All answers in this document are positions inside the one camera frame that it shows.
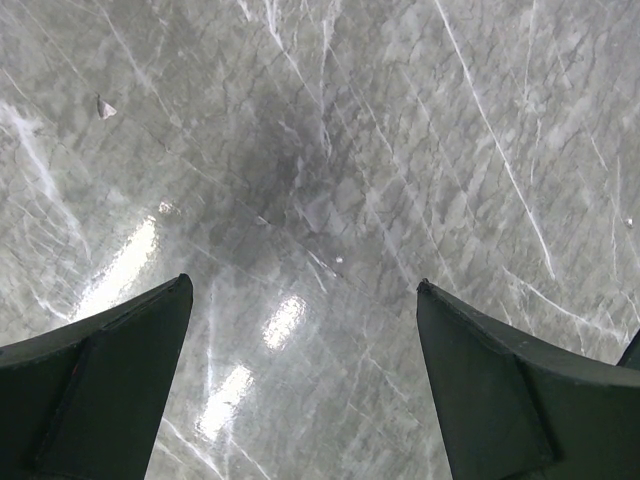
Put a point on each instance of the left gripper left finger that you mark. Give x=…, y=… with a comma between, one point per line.
x=85, y=401

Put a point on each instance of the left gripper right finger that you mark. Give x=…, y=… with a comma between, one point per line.
x=512, y=406

